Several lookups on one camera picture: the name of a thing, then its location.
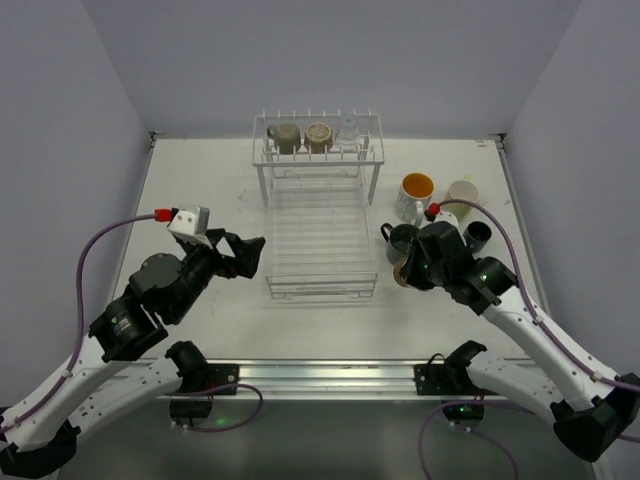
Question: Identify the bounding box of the white wire dish rack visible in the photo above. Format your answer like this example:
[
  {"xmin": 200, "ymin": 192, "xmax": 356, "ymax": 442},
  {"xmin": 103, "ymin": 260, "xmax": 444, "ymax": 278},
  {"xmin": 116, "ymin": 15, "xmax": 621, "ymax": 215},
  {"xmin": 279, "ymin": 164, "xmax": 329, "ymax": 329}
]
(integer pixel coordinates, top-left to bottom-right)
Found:
[{"xmin": 252, "ymin": 110, "xmax": 385, "ymax": 301}]

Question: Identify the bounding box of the brown and cream cup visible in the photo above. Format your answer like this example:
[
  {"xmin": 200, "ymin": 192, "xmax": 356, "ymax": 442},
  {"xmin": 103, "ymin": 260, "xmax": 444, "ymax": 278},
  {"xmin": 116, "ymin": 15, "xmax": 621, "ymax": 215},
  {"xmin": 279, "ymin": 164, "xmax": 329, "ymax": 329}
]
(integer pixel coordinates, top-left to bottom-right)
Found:
[{"xmin": 393, "ymin": 262, "xmax": 411, "ymax": 288}]

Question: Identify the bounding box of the floral white mug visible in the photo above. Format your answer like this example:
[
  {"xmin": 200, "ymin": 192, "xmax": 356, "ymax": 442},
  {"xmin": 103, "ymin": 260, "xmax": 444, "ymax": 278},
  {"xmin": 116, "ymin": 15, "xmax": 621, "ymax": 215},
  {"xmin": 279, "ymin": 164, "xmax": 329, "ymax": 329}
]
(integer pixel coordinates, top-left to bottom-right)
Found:
[{"xmin": 394, "ymin": 172, "xmax": 435, "ymax": 226}]

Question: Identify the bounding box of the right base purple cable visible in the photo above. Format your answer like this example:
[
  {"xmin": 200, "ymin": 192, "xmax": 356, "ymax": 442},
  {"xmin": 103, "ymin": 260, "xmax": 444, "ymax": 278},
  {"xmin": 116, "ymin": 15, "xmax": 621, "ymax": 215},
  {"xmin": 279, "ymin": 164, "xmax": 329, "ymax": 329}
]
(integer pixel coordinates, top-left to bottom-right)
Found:
[{"xmin": 417, "ymin": 399, "xmax": 519, "ymax": 480}]

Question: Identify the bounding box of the dark grey mug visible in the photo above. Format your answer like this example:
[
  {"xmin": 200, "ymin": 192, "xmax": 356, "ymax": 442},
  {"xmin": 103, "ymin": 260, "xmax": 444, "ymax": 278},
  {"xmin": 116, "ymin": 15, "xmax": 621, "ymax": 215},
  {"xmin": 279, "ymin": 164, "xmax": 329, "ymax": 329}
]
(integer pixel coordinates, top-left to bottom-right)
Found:
[{"xmin": 380, "ymin": 223, "xmax": 419, "ymax": 264}]

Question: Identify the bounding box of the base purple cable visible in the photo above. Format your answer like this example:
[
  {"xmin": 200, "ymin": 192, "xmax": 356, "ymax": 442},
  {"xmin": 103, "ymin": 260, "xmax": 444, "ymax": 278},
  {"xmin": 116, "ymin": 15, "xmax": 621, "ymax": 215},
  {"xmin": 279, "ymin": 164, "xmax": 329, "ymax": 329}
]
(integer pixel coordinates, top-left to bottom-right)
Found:
[
  {"xmin": 169, "ymin": 383, "xmax": 264, "ymax": 433},
  {"xmin": 417, "ymin": 399, "xmax": 519, "ymax": 480}
]

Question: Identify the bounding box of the olive green cup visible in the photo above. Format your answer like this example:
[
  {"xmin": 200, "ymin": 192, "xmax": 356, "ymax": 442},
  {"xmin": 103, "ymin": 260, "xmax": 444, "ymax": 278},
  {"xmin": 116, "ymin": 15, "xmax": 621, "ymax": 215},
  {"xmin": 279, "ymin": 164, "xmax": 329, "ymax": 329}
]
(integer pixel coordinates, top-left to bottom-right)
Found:
[{"xmin": 266, "ymin": 122, "xmax": 302, "ymax": 155}]

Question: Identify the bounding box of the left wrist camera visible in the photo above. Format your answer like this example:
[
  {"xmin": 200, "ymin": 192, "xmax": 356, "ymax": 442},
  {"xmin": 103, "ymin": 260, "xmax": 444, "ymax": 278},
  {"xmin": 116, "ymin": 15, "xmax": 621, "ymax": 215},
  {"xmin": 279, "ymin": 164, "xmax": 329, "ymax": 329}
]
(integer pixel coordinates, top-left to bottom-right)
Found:
[{"xmin": 167, "ymin": 204, "xmax": 210, "ymax": 243}]

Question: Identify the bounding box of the dark blue glazed cup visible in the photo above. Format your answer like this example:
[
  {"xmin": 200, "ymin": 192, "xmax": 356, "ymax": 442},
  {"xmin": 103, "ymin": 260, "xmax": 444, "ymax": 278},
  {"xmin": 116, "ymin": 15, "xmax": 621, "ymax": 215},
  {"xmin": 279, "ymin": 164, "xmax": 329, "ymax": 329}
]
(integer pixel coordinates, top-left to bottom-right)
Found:
[{"xmin": 463, "ymin": 221, "xmax": 492, "ymax": 253}]

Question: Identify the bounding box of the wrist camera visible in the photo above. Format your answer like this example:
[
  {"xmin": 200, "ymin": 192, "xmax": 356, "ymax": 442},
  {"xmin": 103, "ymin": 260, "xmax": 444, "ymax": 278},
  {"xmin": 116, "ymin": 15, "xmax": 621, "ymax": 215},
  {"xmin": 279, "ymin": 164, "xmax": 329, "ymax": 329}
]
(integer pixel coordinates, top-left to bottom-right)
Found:
[
  {"xmin": 433, "ymin": 210, "xmax": 459, "ymax": 229},
  {"xmin": 167, "ymin": 204, "xmax": 210, "ymax": 243}
]

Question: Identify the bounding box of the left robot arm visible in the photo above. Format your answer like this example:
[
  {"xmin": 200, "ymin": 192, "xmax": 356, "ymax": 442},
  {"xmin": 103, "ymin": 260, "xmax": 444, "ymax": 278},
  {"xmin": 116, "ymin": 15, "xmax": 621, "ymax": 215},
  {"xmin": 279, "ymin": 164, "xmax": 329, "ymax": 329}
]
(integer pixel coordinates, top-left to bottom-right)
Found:
[{"xmin": 1, "ymin": 229, "xmax": 266, "ymax": 479}]

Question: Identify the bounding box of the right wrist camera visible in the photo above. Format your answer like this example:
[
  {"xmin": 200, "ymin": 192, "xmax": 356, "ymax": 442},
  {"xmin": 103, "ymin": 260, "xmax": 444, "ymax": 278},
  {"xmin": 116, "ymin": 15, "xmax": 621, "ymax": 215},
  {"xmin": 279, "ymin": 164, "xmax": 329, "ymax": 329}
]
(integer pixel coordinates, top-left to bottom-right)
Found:
[{"xmin": 433, "ymin": 210, "xmax": 459, "ymax": 229}]

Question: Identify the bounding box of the clear glass cup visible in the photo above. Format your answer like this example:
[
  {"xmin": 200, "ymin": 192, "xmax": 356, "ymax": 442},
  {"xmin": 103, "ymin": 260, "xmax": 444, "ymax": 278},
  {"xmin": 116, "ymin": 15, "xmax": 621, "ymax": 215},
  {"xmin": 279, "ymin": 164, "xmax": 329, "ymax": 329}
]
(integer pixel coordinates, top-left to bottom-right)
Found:
[{"xmin": 335, "ymin": 114, "xmax": 359, "ymax": 150}]

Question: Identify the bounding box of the light green mug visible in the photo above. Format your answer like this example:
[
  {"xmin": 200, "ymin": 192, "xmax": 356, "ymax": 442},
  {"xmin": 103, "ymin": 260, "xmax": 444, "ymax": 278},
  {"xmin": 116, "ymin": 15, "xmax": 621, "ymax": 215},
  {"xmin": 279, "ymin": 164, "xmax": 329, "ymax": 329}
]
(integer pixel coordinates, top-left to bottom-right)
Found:
[{"xmin": 443, "ymin": 178, "xmax": 480, "ymax": 222}]

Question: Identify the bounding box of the brown speckled cup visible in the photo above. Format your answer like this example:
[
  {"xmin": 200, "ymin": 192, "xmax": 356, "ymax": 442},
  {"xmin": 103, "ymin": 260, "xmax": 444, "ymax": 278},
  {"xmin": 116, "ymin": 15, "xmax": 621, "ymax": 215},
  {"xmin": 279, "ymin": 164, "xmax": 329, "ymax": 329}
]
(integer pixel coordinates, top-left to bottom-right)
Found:
[{"xmin": 304, "ymin": 122, "xmax": 334, "ymax": 154}]

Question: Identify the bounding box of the aluminium mounting rail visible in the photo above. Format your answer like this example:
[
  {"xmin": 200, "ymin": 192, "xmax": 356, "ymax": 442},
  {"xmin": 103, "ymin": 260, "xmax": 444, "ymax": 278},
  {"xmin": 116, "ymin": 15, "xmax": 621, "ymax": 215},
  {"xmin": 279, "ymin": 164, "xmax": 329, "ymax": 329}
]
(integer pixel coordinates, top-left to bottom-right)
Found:
[{"xmin": 64, "ymin": 357, "xmax": 591, "ymax": 401}]

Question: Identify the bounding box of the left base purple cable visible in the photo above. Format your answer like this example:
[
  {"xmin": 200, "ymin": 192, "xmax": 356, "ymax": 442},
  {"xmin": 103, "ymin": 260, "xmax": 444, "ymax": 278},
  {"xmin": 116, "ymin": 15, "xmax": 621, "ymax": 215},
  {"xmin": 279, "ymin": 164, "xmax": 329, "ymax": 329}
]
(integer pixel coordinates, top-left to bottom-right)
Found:
[{"xmin": 169, "ymin": 383, "xmax": 264, "ymax": 433}]

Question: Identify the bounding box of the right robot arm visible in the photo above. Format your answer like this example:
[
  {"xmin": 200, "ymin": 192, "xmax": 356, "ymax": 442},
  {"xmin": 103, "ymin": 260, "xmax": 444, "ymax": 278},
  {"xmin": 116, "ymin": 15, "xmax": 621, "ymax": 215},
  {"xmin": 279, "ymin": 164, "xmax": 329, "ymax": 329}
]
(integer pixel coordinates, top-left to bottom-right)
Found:
[{"xmin": 394, "ymin": 221, "xmax": 639, "ymax": 462}]

